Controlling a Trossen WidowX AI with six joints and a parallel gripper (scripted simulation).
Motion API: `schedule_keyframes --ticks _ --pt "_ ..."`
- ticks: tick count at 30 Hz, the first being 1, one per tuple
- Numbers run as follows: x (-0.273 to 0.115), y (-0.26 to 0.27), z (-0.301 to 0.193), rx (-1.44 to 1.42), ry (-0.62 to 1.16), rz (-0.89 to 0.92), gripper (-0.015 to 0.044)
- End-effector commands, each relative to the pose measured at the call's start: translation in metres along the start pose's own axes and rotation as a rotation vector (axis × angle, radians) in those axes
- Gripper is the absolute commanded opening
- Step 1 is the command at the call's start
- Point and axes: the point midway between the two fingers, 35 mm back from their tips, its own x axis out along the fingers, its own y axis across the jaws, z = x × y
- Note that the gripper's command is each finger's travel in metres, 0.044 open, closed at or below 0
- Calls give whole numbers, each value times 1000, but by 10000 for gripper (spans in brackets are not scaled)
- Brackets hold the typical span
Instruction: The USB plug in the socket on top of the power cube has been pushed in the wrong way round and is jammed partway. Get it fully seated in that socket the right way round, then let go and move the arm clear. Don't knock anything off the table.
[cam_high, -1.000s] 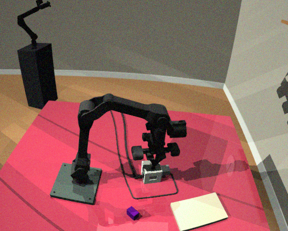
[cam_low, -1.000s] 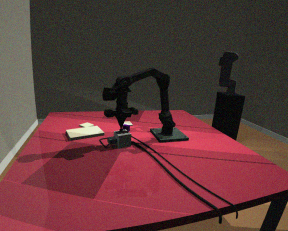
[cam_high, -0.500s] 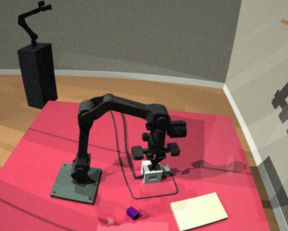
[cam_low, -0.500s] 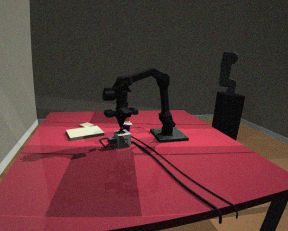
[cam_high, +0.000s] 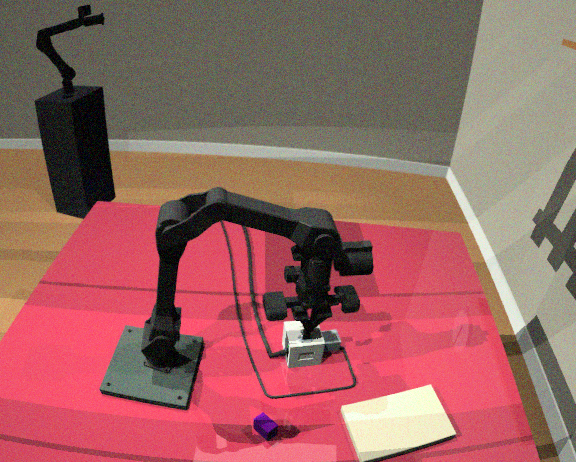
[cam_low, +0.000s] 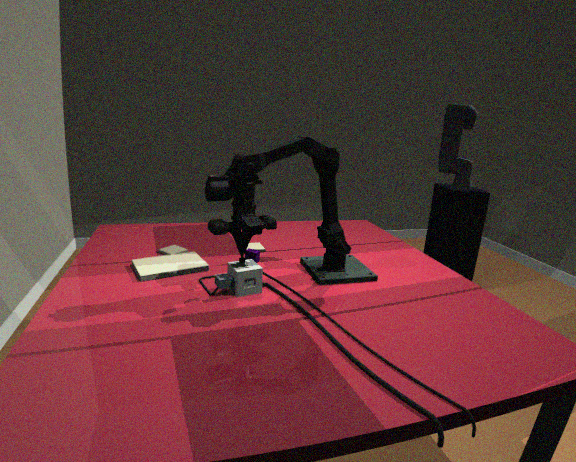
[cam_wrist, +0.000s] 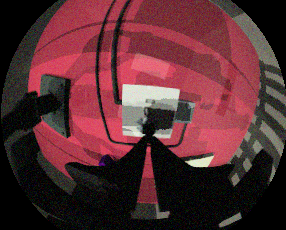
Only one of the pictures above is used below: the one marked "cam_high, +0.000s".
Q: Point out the purple rectangular block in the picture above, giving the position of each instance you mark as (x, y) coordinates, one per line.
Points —
(265, 426)

